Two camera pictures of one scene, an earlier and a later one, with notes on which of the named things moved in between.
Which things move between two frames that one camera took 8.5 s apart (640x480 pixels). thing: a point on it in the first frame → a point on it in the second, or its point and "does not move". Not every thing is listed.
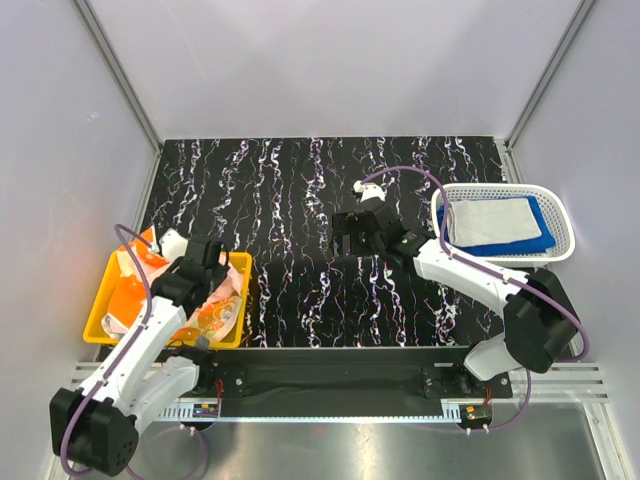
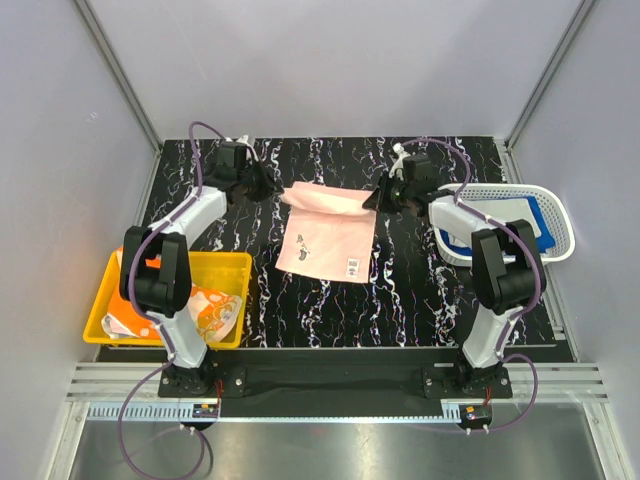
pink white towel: [232, 283] → [327, 233]
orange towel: [210, 319] does not move
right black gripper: [345, 224] → [377, 201]
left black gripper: [220, 272] → [269, 187]
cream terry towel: [474, 222] does not move
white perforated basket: [552, 204] does not move
